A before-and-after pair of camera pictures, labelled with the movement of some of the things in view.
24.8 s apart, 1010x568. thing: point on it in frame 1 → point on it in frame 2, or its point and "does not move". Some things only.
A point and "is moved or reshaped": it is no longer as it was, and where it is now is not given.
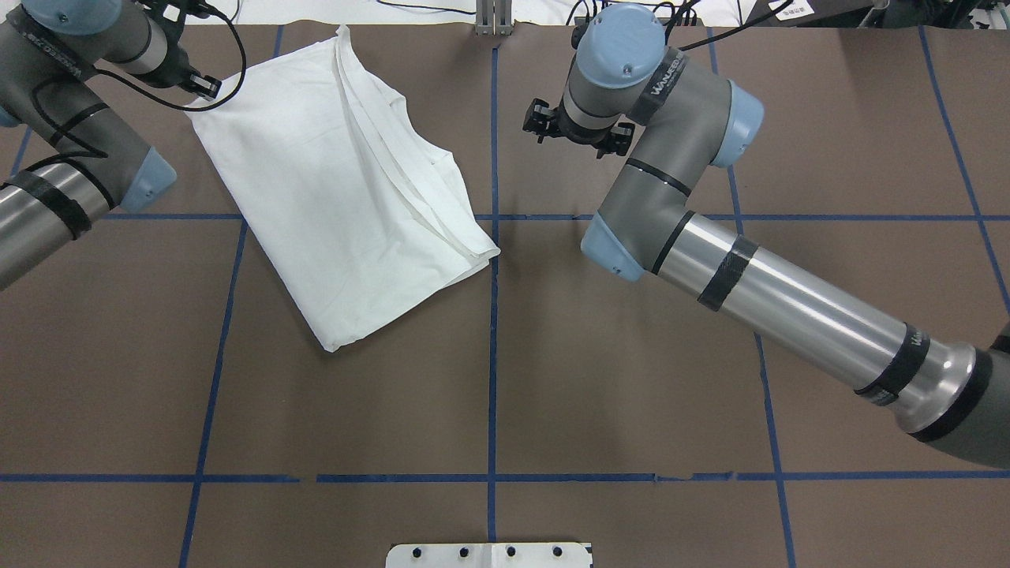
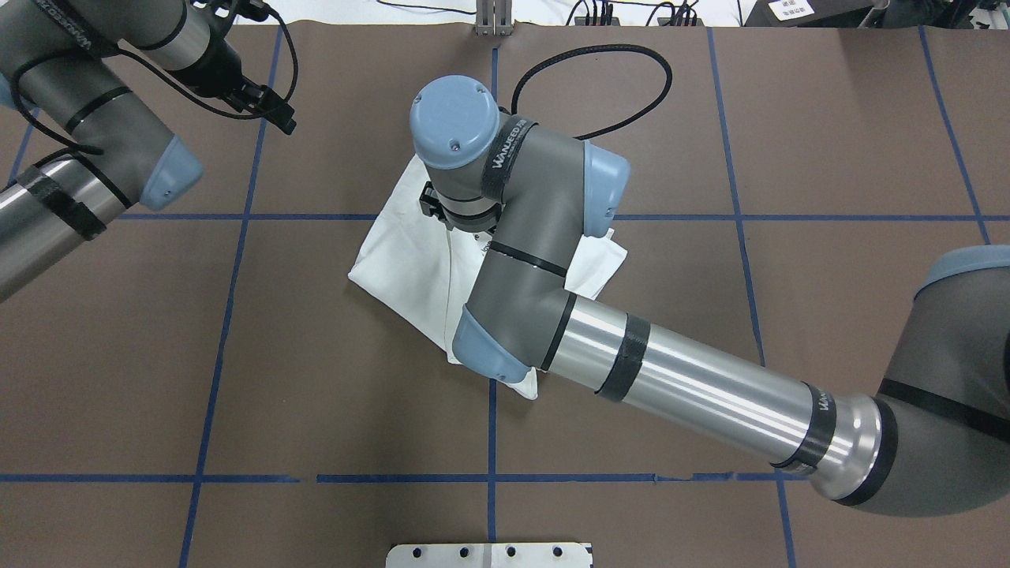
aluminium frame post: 493,17 does not move
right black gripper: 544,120 → 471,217
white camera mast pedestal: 488,555 does not move
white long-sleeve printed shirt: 362,216 is moved or reshaped
